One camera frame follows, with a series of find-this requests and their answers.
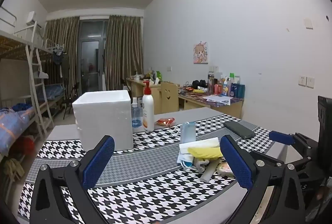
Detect glass balcony door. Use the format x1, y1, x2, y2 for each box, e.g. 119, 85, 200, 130
78, 20, 109, 93

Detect white pump bottle red cap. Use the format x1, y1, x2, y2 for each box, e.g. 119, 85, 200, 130
142, 81, 155, 132

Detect blue plaid quilt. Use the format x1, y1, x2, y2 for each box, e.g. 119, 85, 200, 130
0, 107, 35, 155

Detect white papers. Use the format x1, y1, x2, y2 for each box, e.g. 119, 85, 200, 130
202, 94, 231, 105

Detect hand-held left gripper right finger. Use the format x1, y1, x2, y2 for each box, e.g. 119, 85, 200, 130
220, 135, 306, 224

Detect blue spray bottle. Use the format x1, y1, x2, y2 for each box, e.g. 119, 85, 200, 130
131, 97, 142, 129

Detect wooden chair smiley cutout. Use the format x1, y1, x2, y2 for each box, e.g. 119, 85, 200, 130
160, 82, 180, 113

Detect houndstooth tablecloth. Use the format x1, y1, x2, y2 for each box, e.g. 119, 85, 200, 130
18, 113, 289, 224

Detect white tissue pack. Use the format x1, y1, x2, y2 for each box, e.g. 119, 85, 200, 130
179, 137, 220, 155

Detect white metal bunk bed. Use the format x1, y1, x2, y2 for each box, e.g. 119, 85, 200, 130
0, 6, 65, 162

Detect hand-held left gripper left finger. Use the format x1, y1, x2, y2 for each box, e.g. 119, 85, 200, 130
30, 135, 116, 224

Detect grey sock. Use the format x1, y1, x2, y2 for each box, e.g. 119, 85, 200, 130
193, 158, 210, 172

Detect white air conditioner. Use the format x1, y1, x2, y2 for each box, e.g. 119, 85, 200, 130
26, 11, 43, 30

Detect black phone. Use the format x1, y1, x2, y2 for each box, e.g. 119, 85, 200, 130
223, 121, 256, 140

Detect dark hanging clothes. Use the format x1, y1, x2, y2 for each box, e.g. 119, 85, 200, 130
52, 49, 65, 76

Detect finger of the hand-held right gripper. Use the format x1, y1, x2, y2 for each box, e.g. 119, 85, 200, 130
269, 130, 319, 152

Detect white bed ladder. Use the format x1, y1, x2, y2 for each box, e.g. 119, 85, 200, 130
25, 43, 55, 136

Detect blue face mask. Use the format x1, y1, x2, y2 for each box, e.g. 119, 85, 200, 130
171, 121, 197, 144
177, 153, 194, 169

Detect white foam box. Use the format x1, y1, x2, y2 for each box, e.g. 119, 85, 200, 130
72, 90, 134, 152

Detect black folding chair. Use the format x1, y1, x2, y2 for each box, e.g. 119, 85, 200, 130
62, 82, 80, 119

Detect beige cloth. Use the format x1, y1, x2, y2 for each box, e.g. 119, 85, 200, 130
4, 158, 22, 183

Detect wooden desk with drawers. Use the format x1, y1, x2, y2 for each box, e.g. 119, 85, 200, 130
126, 78, 162, 114

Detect red bag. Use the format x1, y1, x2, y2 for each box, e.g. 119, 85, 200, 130
12, 136, 35, 155

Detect wooden desk with clutter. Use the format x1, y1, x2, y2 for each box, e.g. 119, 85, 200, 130
178, 89, 244, 119

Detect cluster of toiletry bottles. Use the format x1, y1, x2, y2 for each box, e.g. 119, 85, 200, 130
207, 72, 245, 98

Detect cartoon wall poster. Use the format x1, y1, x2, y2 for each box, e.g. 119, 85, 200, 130
193, 42, 209, 64

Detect red snack packet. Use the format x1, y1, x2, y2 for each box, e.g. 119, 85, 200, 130
155, 117, 177, 128

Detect yellow packet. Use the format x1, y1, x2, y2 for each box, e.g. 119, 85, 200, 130
187, 146, 223, 160

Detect blue checked mattress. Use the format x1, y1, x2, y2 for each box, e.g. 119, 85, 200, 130
43, 84, 65, 100

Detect brown curtain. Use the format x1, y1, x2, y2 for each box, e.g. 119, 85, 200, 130
104, 15, 144, 91
41, 16, 80, 100

